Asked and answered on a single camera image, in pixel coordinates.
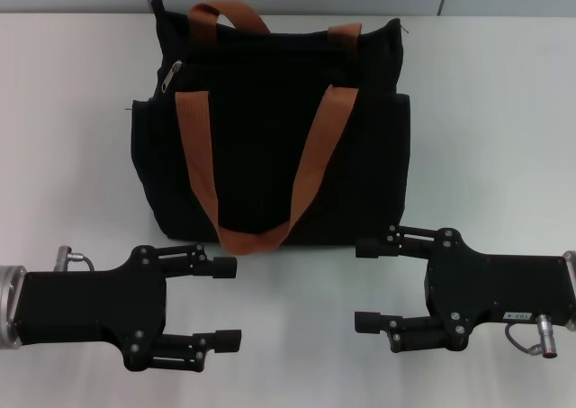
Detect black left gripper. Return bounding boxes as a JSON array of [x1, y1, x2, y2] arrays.
[[8, 242, 243, 374]]

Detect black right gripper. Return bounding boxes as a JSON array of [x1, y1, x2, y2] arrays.
[[353, 224, 572, 355]]

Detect black bag with orange straps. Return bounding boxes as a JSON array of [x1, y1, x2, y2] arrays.
[[123, 0, 413, 256]]

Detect silver zipper pull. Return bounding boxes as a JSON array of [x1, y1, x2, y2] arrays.
[[155, 59, 184, 96]]

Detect left gripper cable with plug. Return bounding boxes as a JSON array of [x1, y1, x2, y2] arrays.
[[52, 244, 96, 275]]

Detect gripper cable with plug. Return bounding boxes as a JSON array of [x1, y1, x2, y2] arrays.
[[503, 313, 560, 360], [52, 244, 96, 275]]

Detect right gripper cable with plug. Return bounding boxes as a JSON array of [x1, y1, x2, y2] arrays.
[[503, 313, 560, 360]]

